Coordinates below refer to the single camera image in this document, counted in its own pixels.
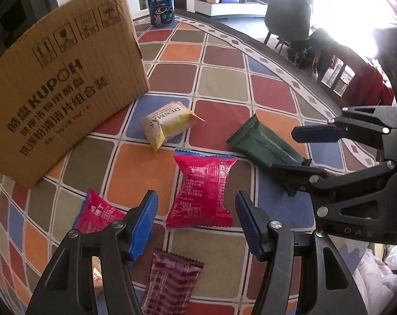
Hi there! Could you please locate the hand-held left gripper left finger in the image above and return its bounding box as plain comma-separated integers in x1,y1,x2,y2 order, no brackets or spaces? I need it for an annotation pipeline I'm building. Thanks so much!
26,190,160,315

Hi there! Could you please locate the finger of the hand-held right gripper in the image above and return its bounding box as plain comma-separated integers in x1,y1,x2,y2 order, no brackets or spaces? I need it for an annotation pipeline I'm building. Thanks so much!
271,161,397,217
291,105,397,148

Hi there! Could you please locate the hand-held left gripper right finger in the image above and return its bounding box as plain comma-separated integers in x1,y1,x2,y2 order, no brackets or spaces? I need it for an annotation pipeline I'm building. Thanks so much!
235,190,369,315

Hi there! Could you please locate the dark green snack packet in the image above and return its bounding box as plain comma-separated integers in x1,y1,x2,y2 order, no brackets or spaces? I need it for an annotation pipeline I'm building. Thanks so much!
227,113,314,197

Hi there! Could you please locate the magenta snack packet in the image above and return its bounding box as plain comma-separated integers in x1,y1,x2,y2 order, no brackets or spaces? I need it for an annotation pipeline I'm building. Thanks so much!
166,150,237,229

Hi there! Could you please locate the brown cardboard box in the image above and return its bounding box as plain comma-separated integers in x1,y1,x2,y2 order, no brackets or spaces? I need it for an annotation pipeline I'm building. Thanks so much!
0,0,151,188

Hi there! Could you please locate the pink snack packet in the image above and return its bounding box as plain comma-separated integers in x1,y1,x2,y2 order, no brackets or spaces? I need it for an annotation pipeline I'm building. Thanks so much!
73,189,155,237

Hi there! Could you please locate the maroon striped snack packet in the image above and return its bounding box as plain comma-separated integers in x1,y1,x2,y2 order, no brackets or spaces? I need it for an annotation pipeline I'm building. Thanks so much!
141,249,205,315

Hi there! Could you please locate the tan orange snack packet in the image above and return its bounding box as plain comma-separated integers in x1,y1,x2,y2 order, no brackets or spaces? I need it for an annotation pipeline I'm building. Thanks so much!
92,258,104,297

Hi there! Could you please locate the white plastic bag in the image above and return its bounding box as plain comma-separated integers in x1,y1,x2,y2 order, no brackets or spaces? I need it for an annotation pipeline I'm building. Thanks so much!
352,246,397,315

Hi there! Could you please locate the red cloth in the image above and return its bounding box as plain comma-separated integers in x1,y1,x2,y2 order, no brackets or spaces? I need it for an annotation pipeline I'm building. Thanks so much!
357,67,394,106

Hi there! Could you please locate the brown wooden chair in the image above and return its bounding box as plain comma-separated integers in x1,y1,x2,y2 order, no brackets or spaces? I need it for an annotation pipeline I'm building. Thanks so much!
311,43,394,106

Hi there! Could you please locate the dark green cloth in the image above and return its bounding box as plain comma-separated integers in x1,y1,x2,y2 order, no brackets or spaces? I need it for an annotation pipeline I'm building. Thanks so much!
287,28,333,69

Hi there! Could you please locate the pale yellow snack packet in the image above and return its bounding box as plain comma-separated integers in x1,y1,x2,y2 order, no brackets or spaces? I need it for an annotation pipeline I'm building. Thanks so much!
142,102,205,151

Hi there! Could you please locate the colourful checkered table mat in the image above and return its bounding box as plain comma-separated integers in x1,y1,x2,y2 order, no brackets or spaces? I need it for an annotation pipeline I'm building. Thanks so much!
0,18,383,315

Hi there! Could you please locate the dark grey armchair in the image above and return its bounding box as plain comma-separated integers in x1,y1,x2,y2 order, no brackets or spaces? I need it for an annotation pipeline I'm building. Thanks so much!
263,0,312,53

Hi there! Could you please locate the white low cabinet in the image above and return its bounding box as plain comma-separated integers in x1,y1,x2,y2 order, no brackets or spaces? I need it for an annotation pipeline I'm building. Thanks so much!
194,0,268,18

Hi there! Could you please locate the blue soda can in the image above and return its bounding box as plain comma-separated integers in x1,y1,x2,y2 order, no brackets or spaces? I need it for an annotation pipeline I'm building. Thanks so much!
147,0,175,27

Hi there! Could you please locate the dark glass sliding door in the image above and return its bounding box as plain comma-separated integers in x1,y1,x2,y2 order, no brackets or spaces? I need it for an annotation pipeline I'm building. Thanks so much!
0,0,59,73

